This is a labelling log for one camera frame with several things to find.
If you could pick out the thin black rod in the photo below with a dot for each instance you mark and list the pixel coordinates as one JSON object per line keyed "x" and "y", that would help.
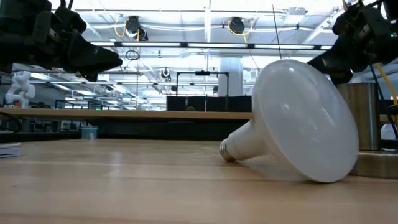
{"x": 276, "y": 31}

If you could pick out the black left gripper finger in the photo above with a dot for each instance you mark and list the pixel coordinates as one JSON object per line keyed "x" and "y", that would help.
{"x": 91, "y": 75}
{"x": 93, "y": 57}

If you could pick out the black aluminium table frame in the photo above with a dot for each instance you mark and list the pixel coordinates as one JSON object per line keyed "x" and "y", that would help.
{"x": 46, "y": 136}

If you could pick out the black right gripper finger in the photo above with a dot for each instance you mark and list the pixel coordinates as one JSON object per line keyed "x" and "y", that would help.
{"x": 331, "y": 62}
{"x": 342, "y": 77}

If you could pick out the black metal gantry frame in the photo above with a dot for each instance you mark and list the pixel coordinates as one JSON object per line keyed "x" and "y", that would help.
{"x": 202, "y": 73}

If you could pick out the large beige desk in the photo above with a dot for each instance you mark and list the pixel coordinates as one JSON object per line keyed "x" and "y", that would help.
{"x": 124, "y": 114}

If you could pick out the white flood lightbulb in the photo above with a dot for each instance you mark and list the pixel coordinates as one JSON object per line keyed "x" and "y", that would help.
{"x": 304, "y": 121}

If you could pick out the Yellowstone waterfall booklet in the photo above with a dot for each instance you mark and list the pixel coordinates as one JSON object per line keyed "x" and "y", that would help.
{"x": 9, "y": 151}

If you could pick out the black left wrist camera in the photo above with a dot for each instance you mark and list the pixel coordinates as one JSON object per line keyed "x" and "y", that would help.
{"x": 70, "y": 20}

